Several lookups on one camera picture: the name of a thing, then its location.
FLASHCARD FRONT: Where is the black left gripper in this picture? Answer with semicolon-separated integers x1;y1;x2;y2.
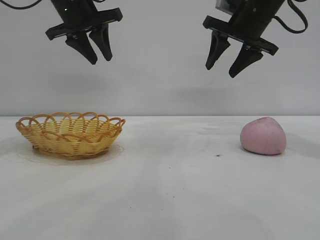
45;0;124;66

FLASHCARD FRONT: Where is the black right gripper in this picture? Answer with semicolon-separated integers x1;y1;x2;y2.
202;0;279;79

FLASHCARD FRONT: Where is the pink peach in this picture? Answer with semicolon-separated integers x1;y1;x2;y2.
240;116;287;156

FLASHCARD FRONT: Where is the woven wicker basket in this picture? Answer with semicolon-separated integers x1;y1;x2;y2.
15;111;127;161

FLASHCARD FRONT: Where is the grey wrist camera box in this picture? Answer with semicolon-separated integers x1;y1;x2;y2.
215;0;235;15

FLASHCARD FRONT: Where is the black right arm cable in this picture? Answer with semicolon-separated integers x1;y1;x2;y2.
274;0;309;34

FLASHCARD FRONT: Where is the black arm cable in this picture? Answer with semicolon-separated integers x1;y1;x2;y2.
274;0;309;34
0;0;29;10

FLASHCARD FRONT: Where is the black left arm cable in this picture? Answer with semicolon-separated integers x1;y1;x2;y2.
0;0;29;10

